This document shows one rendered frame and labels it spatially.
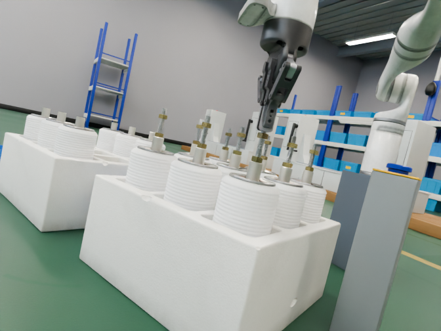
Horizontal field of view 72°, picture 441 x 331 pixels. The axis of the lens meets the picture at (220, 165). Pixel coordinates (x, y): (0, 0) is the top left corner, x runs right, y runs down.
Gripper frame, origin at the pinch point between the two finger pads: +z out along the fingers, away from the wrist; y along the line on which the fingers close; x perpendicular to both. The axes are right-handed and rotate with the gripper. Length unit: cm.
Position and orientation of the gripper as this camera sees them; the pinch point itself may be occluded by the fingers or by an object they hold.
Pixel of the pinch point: (266, 119)
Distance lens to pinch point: 48.9
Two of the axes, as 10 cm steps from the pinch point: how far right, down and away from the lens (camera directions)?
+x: -9.6, -2.0, -2.0
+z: -2.2, 9.7, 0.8
